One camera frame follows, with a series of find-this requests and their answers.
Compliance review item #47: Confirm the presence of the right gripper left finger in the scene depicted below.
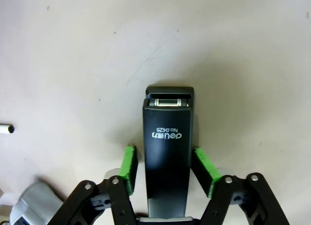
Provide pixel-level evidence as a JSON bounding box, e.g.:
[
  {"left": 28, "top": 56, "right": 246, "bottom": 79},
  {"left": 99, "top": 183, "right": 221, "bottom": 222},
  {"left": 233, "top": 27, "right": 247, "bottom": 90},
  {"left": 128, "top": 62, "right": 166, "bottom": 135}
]
[{"left": 50, "top": 144, "right": 139, "bottom": 225}]

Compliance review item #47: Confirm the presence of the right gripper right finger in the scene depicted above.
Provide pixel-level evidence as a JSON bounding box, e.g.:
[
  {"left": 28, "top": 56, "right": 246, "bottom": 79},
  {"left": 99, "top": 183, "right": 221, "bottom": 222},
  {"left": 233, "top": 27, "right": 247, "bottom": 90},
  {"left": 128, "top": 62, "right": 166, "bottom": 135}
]
[{"left": 191, "top": 147, "right": 291, "bottom": 225}]

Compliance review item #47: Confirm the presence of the white marker pen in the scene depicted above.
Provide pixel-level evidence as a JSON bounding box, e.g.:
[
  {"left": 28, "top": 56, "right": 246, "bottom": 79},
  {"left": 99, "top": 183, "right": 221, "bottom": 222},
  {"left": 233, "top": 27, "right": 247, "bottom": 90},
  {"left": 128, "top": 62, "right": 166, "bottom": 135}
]
[{"left": 0, "top": 123, "right": 15, "bottom": 135}]

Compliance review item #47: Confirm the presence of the black deli stapler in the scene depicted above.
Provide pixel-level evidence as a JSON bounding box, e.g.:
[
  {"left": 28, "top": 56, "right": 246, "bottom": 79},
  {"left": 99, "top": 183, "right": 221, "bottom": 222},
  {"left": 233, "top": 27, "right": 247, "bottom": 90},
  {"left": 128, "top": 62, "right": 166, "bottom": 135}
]
[{"left": 142, "top": 86, "right": 195, "bottom": 218}]

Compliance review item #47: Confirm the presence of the grey tape roll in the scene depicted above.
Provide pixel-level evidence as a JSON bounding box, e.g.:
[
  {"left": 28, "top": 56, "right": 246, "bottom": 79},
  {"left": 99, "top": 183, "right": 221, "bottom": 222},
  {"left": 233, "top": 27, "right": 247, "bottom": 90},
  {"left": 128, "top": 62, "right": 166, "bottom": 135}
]
[{"left": 9, "top": 181, "right": 68, "bottom": 225}]

